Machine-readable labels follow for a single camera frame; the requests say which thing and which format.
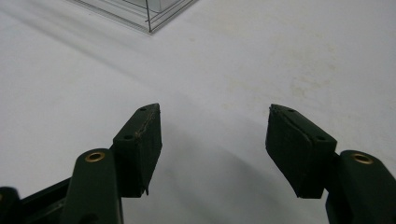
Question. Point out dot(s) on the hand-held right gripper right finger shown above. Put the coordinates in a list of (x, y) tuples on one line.
[(299, 155)]

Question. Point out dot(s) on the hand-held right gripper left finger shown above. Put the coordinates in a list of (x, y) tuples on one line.
[(137, 161)]

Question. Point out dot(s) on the clear plastic box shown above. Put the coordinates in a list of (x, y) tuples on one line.
[(137, 11)]

